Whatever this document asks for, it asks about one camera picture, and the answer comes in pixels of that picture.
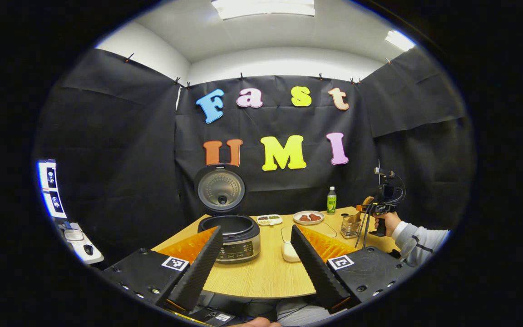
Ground computer monitor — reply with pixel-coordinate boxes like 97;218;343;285
37;159;68;219

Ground large ceiling light panel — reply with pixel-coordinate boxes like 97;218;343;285
211;0;316;20

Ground dark grey rice cooker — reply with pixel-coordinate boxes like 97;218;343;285
193;163;261;264

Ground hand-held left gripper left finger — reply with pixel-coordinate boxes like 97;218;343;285
103;226;224;313

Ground person's grey trousers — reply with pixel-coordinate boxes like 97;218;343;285
275;297;335;327

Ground white rice container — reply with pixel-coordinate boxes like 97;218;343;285
281;222;337;263

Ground clear wire chopstick holder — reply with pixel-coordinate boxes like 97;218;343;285
340;213;363;239

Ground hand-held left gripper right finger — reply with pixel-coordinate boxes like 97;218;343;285
290;224;416;314

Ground white round plate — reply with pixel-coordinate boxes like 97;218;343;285
293;210;325;225

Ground small ceiling light panel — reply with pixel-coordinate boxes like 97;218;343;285
385;30;416;51

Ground white side desk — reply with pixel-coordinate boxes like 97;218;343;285
55;218;104;265

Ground wooden spoon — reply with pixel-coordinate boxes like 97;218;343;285
346;197;375;227

